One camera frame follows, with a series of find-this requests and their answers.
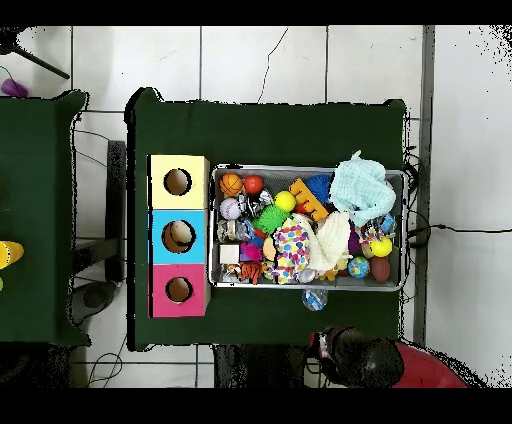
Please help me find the polka dot paper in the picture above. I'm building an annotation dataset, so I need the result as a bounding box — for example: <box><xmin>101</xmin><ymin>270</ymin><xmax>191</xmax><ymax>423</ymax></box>
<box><xmin>271</xmin><ymin>223</ymin><xmax>311</xmax><ymax>285</ymax></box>

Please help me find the clear mesh bin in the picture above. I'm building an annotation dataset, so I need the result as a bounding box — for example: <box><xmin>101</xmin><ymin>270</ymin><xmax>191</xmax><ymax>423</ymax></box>
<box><xmin>209</xmin><ymin>163</ymin><xmax>409</xmax><ymax>292</ymax></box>

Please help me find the cream waffle cloth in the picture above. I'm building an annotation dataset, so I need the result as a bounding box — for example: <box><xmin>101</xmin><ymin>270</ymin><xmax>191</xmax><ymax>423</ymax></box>
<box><xmin>291</xmin><ymin>210</ymin><xmax>353</xmax><ymax>273</ymax></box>

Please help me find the green spiky ball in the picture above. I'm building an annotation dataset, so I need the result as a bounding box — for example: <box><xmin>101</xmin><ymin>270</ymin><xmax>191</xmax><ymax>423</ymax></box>
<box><xmin>251</xmin><ymin>204</ymin><xmax>292</xmax><ymax>237</ymax></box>

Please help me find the orange toy brick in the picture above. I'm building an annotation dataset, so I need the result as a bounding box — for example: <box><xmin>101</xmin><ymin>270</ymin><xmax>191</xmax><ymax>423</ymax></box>
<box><xmin>287</xmin><ymin>177</ymin><xmax>330</xmax><ymax>222</ymax></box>

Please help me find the yellow smiley ball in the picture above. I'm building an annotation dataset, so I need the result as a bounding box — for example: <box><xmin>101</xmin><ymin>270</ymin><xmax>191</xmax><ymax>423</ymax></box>
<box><xmin>274</xmin><ymin>190</ymin><xmax>297</xmax><ymax>213</ymax></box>

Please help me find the blue spiky ball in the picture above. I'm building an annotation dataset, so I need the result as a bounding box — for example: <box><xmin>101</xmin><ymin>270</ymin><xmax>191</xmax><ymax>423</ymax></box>
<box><xmin>305</xmin><ymin>172</ymin><xmax>333</xmax><ymax>205</ymax></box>

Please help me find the mint green cloth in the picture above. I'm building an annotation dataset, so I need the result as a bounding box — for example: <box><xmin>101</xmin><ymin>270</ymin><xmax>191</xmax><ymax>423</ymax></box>
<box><xmin>328</xmin><ymin>150</ymin><xmax>397</xmax><ymax>228</ymax></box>

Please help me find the white baseball toy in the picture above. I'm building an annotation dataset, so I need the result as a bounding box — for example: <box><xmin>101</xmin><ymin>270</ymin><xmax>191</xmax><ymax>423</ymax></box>
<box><xmin>218</xmin><ymin>197</ymin><xmax>243</xmax><ymax>221</ymax></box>

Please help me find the red orange ball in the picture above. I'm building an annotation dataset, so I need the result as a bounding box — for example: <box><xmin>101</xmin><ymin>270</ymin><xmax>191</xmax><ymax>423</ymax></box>
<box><xmin>243</xmin><ymin>174</ymin><xmax>265</xmax><ymax>196</ymax></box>

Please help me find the orange basketball toy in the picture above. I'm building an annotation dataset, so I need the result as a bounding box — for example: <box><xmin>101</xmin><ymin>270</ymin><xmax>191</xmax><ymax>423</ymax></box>
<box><xmin>218</xmin><ymin>172</ymin><xmax>244</xmax><ymax>198</ymax></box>

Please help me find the black floor stand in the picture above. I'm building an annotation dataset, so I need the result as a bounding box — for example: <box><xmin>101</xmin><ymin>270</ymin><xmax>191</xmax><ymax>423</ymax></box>
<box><xmin>71</xmin><ymin>139</ymin><xmax>127</xmax><ymax>325</ymax></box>

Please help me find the dark green table cloth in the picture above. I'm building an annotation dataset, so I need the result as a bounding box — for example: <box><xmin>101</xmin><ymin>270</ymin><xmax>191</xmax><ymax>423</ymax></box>
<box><xmin>125</xmin><ymin>86</ymin><xmax>409</xmax><ymax>352</ymax></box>

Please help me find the yellow object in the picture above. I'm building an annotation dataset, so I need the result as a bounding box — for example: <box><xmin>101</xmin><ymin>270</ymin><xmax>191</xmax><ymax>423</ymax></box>
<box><xmin>0</xmin><ymin>240</ymin><xmax>25</xmax><ymax>270</ymax></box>

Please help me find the side table green cloth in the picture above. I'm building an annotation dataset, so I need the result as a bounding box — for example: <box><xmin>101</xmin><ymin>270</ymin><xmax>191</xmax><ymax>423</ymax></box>
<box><xmin>0</xmin><ymin>90</ymin><xmax>91</xmax><ymax>347</ymax></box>

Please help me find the purple object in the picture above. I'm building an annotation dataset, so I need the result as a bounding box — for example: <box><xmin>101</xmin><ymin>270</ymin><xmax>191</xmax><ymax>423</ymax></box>
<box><xmin>0</xmin><ymin>78</ymin><xmax>31</xmax><ymax>98</ymax></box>

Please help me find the black tripod leg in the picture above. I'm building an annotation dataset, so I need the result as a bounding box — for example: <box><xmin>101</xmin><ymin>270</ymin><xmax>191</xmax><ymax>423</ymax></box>
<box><xmin>0</xmin><ymin>26</ymin><xmax>71</xmax><ymax>80</ymax></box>

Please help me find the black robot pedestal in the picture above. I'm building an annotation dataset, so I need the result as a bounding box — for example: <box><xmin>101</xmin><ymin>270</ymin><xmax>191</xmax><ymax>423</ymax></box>
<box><xmin>213</xmin><ymin>344</ymin><xmax>309</xmax><ymax>388</ymax></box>

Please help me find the black floor cable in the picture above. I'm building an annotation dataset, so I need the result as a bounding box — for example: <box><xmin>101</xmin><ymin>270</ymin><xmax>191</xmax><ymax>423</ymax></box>
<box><xmin>407</xmin><ymin>223</ymin><xmax>512</xmax><ymax>234</ymax></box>

